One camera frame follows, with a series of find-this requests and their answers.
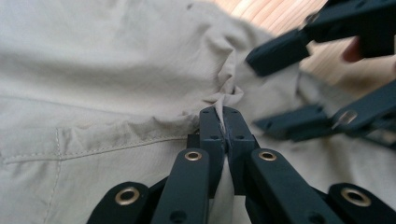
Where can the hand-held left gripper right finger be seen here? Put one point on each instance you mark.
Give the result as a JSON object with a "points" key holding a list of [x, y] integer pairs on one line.
{"points": [[274, 186]]}

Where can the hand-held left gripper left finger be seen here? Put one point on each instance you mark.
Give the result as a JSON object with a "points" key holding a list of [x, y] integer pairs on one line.
{"points": [[186, 186]]}

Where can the khaki shorts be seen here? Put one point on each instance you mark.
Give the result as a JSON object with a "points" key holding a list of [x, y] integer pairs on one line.
{"points": [[109, 77]]}

